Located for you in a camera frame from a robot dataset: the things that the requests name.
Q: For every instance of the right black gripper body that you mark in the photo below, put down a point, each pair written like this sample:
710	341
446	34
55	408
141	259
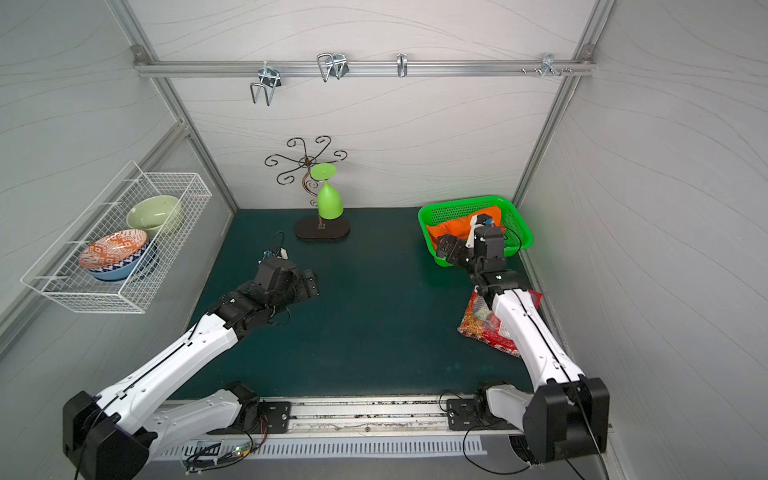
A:
453	248

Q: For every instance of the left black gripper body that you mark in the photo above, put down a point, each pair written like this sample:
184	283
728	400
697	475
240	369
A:
303	285

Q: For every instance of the orange shorts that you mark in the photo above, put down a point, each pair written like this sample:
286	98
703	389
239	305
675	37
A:
461	227

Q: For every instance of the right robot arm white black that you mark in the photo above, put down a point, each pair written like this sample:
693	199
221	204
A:
567	414

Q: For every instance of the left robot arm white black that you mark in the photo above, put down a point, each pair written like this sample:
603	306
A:
115	433

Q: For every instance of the green plastic basket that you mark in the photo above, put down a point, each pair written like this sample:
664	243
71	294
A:
517	234

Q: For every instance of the red snack packet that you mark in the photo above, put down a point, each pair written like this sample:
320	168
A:
481	324

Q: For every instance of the dark metal scroll cup stand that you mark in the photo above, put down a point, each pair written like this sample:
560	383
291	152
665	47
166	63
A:
311	228

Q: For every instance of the green plastic goblet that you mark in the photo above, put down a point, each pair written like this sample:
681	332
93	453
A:
329	201

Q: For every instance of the pale green bowl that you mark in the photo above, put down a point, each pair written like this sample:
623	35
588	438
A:
159	215

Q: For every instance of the orange patterned bowl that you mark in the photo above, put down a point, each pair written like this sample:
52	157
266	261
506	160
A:
112	248

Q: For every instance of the white vent grille strip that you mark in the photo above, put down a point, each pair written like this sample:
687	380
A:
283	448

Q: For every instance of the blue bowl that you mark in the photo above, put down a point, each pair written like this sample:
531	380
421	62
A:
122	269

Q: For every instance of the metal hook right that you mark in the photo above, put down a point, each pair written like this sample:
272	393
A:
547	68

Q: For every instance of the double metal hook left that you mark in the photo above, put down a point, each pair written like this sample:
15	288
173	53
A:
268	81

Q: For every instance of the double metal hook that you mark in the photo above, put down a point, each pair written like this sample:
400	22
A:
332	65
268	81

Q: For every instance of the small metal hook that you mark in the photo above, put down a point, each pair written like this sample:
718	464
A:
402	65

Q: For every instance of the double metal hook middle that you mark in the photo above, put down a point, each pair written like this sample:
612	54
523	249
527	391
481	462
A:
332	65

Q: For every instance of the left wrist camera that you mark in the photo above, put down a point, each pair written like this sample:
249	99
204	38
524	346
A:
280	253

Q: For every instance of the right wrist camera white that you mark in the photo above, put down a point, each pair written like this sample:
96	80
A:
477	221

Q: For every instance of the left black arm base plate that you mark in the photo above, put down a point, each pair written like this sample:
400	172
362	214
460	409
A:
271	417

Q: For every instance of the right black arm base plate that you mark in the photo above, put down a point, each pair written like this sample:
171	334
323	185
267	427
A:
468	413

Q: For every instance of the white wire wall basket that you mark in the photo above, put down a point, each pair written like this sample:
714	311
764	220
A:
57	276

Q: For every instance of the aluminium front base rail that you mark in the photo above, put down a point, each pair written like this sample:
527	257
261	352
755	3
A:
323	416

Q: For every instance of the round floor cable port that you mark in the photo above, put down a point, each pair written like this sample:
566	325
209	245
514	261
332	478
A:
520	447

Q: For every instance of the aluminium top rail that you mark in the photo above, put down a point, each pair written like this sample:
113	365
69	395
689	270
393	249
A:
357	68

